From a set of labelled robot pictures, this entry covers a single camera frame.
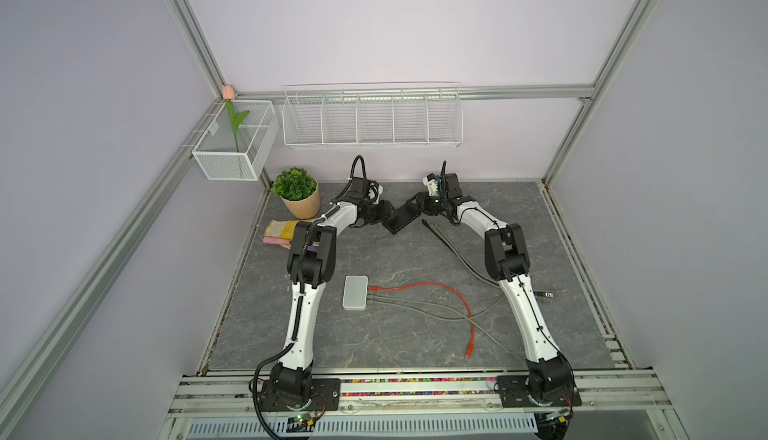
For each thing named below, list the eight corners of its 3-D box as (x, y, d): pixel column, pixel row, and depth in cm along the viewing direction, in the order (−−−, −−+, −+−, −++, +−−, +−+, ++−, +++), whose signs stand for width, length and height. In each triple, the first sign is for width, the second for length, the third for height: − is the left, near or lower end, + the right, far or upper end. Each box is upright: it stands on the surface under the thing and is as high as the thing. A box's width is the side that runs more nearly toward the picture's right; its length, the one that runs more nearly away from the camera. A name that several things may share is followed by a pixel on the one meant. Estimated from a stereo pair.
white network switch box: (342, 310, 90) (341, 307, 88) (346, 279, 96) (344, 275, 94) (366, 310, 90) (366, 307, 88) (368, 279, 96) (368, 275, 94)
